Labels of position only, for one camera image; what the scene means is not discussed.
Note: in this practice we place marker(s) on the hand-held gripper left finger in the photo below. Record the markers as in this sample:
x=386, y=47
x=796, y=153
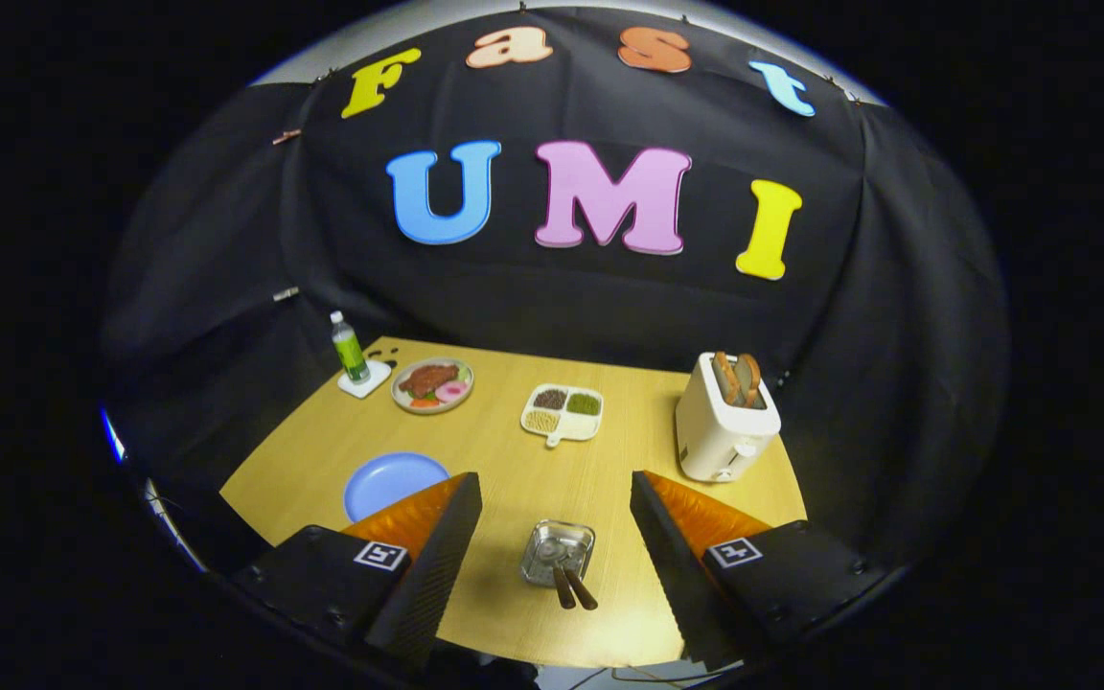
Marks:
x=432, y=575

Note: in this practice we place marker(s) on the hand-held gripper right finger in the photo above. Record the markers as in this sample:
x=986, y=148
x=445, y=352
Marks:
x=677, y=575

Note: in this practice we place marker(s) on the blue plate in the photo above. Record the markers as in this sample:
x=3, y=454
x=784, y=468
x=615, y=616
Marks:
x=384, y=484

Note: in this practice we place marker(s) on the white toaster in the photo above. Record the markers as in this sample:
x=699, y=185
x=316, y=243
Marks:
x=715, y=431

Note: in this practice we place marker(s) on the white divided bean tray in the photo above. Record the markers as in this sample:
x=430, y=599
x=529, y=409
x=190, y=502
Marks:
x=562, y=422

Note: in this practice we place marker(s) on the plate of food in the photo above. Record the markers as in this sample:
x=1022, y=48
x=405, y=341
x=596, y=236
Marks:
x=429, y=380

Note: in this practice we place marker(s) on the white square coaster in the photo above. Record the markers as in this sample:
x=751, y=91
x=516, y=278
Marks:
x=375, y=381

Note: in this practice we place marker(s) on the toasted bread slice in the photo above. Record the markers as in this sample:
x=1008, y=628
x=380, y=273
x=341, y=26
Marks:
x=749, y=380
x=725, y=379

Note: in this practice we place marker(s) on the clear bottle green label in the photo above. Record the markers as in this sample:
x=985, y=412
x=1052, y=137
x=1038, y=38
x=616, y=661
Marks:
x=351, y=356

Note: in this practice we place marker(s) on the black backdrop cloth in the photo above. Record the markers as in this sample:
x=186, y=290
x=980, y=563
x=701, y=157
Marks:
x=552, y=297

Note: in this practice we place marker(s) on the white cloth clip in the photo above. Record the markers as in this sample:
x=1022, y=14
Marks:
x=286, y=293

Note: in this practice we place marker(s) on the pink cloth clip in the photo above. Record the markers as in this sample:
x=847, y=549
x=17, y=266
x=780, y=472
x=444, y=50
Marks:
x=287, y=136

